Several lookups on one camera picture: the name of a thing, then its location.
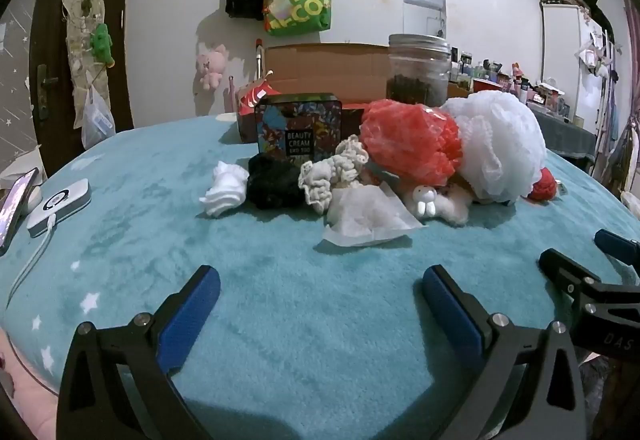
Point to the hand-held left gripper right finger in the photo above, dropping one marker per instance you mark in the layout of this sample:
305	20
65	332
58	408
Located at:
450	315

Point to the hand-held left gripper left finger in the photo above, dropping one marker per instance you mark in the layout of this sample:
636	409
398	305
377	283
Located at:
187	320

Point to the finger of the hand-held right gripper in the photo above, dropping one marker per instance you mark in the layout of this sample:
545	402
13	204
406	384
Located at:
565	270
617	245

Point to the red plush toy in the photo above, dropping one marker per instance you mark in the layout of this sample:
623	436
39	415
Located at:
544	185

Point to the white star plush with bunny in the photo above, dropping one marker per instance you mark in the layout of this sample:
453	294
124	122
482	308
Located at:
445	207

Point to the white nonwoven sachet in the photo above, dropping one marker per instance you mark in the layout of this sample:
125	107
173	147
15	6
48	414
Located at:
365	217

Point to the white scrunchie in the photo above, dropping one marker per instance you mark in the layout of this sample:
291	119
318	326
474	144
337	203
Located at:
225	190

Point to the white mesh bath pouf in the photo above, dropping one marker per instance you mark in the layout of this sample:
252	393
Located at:
500	145

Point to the black scrunchie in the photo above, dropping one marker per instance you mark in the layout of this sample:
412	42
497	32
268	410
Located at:
272	185

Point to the red mesh bath pouf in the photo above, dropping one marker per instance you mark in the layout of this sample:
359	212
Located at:
405	140

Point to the cream knit scrunchie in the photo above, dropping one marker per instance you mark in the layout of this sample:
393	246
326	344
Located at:
325	177

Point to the cardboard box with red inside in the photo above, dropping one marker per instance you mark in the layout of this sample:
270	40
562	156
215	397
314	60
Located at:
325	65

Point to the grey covered table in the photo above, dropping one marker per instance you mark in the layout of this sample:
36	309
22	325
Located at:
565	135

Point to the white power bank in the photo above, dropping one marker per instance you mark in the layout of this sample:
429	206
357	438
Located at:
57	207

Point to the pink curtain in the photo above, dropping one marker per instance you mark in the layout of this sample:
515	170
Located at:
631	70

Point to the person's pink clothing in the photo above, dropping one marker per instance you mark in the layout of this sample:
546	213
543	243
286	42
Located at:
25	400

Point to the white cabinet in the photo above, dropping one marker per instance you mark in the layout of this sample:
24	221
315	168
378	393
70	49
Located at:
565	60

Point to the red plastic bin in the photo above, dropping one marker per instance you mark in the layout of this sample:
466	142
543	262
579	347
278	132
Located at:
482	85

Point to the row of cosmetic bottles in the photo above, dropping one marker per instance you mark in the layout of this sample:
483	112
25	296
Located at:
500	75

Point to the smartphone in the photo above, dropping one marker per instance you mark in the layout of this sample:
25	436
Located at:
15	207

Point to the clear plastic bag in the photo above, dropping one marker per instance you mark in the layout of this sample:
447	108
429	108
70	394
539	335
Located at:
95	120

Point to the dark printed tin box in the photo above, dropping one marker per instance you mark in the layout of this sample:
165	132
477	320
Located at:
295	125

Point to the glass jar of dried herbs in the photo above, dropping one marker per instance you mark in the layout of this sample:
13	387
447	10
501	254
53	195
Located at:
419	70

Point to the pink pig plush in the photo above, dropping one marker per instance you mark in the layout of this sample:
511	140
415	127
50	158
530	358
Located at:
212	65

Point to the red-capped tube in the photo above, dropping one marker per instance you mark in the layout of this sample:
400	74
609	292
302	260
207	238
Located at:
259	60

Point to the green plush toy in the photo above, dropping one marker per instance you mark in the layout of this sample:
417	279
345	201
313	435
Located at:
102	45

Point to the dark brown door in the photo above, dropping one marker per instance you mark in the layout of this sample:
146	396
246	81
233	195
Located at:
50	20

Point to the beige hanging wall organizer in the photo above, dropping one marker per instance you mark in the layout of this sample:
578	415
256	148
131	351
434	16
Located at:
80	55

